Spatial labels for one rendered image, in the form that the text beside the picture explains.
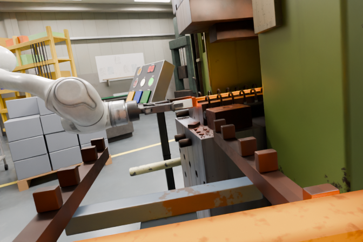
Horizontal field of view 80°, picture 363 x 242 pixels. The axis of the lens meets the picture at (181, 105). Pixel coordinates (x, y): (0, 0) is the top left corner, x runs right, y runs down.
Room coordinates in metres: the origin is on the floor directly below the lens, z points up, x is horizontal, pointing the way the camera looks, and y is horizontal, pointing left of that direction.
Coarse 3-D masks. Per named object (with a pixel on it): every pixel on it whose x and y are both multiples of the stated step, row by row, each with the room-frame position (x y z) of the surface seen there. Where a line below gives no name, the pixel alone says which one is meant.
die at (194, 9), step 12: (192, 0) 0.75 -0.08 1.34; (204, 0) 0.76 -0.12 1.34; (216, 0) 0.77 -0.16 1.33; (228, 0) 0.78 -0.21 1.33; (240, 0) 0.79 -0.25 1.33; (180, 12) 0.87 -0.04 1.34; (192, 12) 0.75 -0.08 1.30; (204, 12) 0.76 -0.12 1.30; (216, 12) 0.77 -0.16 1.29; (228, 12) 0.78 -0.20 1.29; (240, 12) 0.79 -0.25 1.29; (252, 12) 0.80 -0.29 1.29; (180, 24) 0.89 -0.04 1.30; (192, 24) 0.78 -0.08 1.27; (204, 24) 0.81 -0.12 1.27
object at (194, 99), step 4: (256, 88) 0.89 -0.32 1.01; (260, 88) 0.87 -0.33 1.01; (232, 92) 0.84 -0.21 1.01; (236, 92) 0.84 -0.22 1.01; (188, 96) 0.82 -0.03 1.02; (204, 96) 0.84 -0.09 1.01; (212, 96) 0.82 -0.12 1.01; (216, 96) 0.83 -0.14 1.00; (172, 100) 0.79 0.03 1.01; (176, 100) 0.80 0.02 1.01; (192, 100) 0.80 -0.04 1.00; (196, 100) 0.81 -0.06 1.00; (192, 104) 0.80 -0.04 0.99; (196, 104) 0.80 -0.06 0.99; (184, 108) 0.80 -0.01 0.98; (188, 108) 0.80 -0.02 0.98
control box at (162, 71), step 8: (152, 64) 1.33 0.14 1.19; (160, 64) 1.24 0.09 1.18; (168, 64) 1.25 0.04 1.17; (136, 72) 1.47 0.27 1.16; (144, 72) 1.37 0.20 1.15; (152, 72) 1.28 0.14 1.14; (160, 72) 1.21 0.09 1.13; (168, 72) 1.24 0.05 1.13; (160, 80) 1.21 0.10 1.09; (168, 80) 1.24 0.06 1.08; (136, 88) 1.37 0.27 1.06; (144, 88) 1.28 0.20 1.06; (152, 88) 1.20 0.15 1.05; (160, 88) 1.20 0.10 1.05; (152, 96) 1.17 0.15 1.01; (160, 96) 1.20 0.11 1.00
